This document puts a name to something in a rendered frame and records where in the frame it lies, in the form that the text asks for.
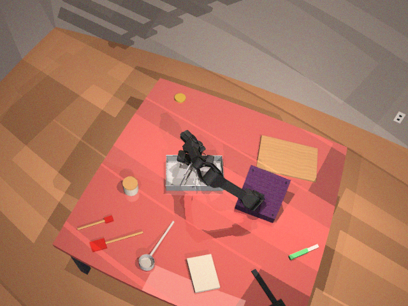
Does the yellow flat disc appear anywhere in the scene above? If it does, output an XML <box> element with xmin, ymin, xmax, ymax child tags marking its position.
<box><xmin>175</xmin><ymin>94</ymin><xmax>186</xmax><ymax>103</ymax></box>

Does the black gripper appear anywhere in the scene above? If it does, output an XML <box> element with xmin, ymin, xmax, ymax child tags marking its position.
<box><xmin>177</xmin><ymin>150</ymin><xmax>214</xmax><ymax>168</ymax></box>

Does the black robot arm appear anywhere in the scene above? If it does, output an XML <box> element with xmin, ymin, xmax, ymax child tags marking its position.
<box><xmin>180</xmin><ymin>130</ymin><xmax>265</xmax><ymax>211</ymax></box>

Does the grey saucepan with long handle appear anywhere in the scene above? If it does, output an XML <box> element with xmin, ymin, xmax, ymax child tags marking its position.
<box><xmin>139</xmin><ymin>222</ymin><xmax>174</xmax><ymax>271</ymax></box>

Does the red spatula with wooden handle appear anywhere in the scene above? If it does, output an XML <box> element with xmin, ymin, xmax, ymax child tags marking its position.
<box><xmin>89</xmin><ymin>231</ymin><xmax>143</xmax><ymax>252</ymax></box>

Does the light wooden board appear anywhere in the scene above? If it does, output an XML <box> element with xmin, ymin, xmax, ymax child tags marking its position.
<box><xmin>256</xmin><ymin>135</ymin><xmax>318</xmax><ymax>182</ymax></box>

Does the grey cylinder with orange top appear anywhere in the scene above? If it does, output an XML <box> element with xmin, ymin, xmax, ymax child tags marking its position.
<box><xmin>122</xmin><ymin>177</ymin><xmax>138</xmax><ymax>196</ymax></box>

